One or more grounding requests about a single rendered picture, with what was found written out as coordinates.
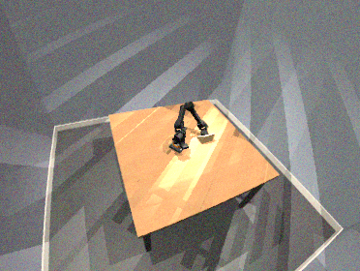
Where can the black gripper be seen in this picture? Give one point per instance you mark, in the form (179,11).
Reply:
(183,144)

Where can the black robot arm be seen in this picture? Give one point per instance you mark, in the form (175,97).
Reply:
(179,123)

